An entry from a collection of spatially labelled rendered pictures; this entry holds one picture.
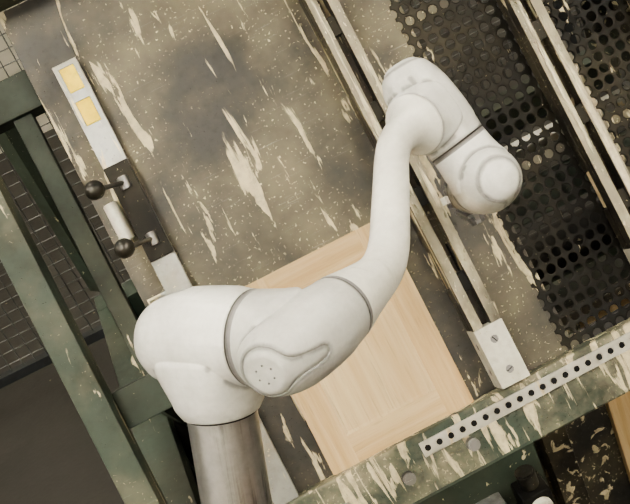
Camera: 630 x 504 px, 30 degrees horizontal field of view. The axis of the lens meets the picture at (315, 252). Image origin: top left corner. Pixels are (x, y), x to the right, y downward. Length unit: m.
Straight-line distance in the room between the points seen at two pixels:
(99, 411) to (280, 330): 0.88
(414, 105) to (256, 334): 0.56
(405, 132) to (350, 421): 0.71
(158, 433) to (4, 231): 0.76
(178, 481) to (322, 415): 0.49
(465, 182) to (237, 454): 0.59
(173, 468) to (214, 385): 1.16
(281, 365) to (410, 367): 0.90
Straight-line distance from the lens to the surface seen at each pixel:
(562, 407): 2.37
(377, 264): 1.63
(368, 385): 2.32
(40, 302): 2.29
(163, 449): 2.79
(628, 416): 2.79
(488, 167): 1.87
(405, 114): 1.87
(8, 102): 2.42
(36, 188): 3.19
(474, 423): 2.32
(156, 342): 1.60
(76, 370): 2.29
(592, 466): 2.85
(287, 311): 1.49
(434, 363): 2.34
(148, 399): 2.36
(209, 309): 1.55
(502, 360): 2.31
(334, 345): 1.49
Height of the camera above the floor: 2.40
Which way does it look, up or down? 30 degrees down
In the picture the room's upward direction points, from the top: 24 degrees counter-clockwise
